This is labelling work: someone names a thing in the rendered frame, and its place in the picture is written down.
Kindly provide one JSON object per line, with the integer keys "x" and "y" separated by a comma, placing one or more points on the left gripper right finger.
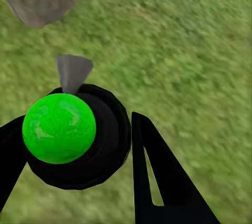
{"x": 183, "y": 203}

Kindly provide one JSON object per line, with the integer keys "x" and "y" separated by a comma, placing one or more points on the pesticide atomizer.
{"x": 78, "y": 135}

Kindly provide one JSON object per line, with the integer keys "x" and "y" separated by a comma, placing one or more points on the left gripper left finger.
{"x": 12, "y": 158}

